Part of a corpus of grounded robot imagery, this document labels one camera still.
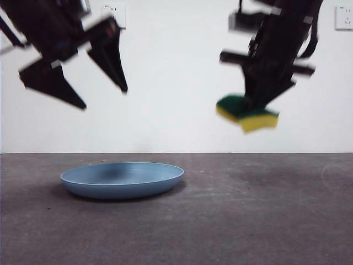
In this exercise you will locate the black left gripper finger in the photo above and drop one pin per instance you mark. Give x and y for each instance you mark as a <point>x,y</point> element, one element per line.
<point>49,80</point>
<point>111,60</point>

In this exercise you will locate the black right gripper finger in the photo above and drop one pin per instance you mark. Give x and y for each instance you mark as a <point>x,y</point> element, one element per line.
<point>252,88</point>
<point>277,92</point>

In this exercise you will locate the yellow sponge with green pad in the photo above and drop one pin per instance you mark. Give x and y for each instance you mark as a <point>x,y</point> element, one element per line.
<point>259,121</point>

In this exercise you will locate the light blue round plate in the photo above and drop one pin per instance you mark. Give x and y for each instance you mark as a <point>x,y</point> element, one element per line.
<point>121,187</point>

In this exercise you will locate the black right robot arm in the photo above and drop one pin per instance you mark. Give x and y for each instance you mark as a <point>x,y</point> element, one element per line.
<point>281,33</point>

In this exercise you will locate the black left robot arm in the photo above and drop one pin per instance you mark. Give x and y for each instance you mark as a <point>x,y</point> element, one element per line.
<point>41,22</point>

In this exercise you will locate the white wall power outlet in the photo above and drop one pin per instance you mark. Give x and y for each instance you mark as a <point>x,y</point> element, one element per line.
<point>344,18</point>
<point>122,11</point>

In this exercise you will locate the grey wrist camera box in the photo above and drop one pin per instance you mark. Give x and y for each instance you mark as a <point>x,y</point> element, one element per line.
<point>244,20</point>

